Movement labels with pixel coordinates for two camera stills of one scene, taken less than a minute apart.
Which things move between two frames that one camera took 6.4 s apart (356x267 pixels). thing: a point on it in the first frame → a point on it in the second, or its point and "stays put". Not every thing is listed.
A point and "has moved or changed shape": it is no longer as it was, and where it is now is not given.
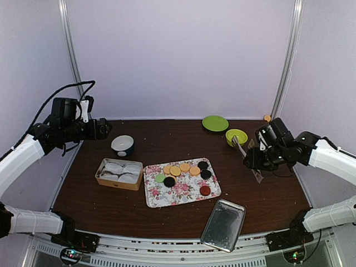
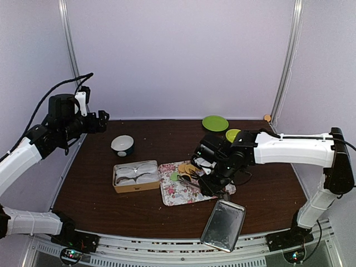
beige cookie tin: [119, 173] → [136, 176]
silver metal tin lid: [223, 226] stays put
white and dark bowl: [123, 144] stays put
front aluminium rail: [320, 250] stays put
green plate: [215, 123] stays put
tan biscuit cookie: [184, 167] stays put
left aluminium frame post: [64, 11] stays put
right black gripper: [253, 160] → [210, 187]
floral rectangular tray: [179, 181] has moved or changed shape
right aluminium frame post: [288, 58] stays put
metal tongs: [235, 142] → [219, 194]
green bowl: [241, 136] stays put
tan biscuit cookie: [194, 171] → [189, 166]
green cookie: [159, 178] → [174, 177]
